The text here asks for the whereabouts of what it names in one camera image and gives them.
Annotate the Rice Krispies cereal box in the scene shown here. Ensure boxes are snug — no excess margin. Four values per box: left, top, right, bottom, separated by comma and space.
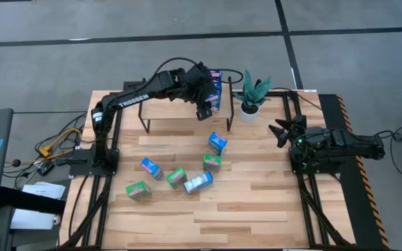
183, 171, 214, 195
207, 131, 228, 157
140, 157, 165, 181

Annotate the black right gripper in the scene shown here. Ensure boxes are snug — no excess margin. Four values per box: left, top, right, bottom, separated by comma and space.
269, 114, 327, 154

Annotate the snake plant in white pot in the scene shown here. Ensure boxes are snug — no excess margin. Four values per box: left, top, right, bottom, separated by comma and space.
234, 68, 274, 123

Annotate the black armrest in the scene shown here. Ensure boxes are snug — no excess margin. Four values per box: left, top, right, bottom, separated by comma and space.
0, 186, 66, 215

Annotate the Apple Jacks cereal box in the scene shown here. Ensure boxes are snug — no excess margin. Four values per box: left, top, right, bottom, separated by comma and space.
166, 167, 188, 190
202, 153, 223, 174
125, 180, 152, 201

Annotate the wooden shelf with black legs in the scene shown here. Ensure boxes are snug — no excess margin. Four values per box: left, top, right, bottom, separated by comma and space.
137, 76, 235, 134

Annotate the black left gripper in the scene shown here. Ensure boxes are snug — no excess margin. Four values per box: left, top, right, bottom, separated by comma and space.
185, 62, 219, 121

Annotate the black power box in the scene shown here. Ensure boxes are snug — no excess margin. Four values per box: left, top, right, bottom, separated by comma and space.
123, 81, 142, 92

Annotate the black mat with hazard stripes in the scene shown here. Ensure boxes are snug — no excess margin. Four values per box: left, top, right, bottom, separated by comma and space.
318, 93, 392, 250

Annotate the black aluminium table frame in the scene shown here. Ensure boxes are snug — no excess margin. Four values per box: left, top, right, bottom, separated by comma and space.
61, 89, 354, 251

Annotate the black power adapter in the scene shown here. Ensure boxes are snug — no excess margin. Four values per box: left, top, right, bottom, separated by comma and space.
36, 161, 55, 176

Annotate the white paper sheet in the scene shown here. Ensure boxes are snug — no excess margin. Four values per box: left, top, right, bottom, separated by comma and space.
10, 208, 61, 231
22, 181, 66, 200

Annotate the yellow cable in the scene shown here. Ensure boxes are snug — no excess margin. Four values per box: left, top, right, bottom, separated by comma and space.
38, 128, 83, 158

